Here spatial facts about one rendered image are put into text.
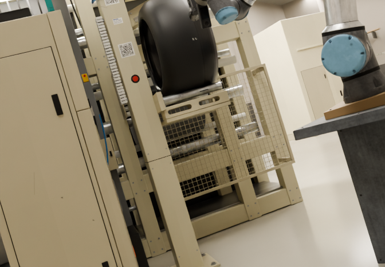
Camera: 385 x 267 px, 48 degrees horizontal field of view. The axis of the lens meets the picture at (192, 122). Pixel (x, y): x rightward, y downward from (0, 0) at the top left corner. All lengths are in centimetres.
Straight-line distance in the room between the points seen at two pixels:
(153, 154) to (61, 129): 81
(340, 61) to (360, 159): 41
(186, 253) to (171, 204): 27
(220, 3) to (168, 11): 51
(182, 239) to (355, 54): 131
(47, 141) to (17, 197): 21
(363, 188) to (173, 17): 119
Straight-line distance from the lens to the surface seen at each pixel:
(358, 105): 176
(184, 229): 234
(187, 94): 226
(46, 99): 159
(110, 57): 233
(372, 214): 185
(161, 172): 229
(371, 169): 180
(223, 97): 229
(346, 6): 165
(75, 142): 157
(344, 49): 161
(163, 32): 219
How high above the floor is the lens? 73
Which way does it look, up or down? 1 degrees up
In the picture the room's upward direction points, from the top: 17 degrees counter-clockwise
